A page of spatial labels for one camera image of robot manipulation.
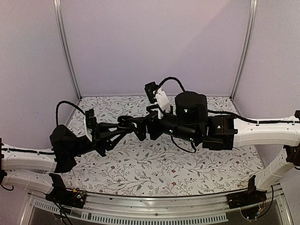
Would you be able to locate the floral patterned table mat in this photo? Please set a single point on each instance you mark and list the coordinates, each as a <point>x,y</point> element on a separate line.
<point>98,174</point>

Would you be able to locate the right aluminium frame post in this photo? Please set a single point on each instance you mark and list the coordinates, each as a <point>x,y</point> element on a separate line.
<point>245,49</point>

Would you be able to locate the front aluminium rail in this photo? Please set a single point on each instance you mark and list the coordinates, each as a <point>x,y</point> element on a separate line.
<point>102,209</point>

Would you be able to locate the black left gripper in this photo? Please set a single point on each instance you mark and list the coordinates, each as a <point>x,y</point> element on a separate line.
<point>101,136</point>

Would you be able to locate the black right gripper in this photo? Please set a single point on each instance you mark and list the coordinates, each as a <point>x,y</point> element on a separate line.
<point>149,118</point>

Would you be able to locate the aluminium frame post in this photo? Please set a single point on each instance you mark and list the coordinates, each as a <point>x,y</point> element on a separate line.
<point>65,48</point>
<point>245,49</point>

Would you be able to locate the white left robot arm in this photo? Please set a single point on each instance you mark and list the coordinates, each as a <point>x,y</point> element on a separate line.
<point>40,170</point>

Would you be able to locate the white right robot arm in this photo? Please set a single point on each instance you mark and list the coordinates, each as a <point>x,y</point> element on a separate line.
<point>167,166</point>

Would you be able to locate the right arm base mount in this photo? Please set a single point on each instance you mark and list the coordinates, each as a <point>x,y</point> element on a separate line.
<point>248,197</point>

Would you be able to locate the left aluminium frame post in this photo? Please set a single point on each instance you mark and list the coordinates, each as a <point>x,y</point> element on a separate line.
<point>65,48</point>

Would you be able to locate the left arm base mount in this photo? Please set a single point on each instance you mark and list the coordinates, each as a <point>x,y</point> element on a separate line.
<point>61,195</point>

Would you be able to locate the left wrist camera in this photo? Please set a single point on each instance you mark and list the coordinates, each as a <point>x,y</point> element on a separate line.
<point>90,123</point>

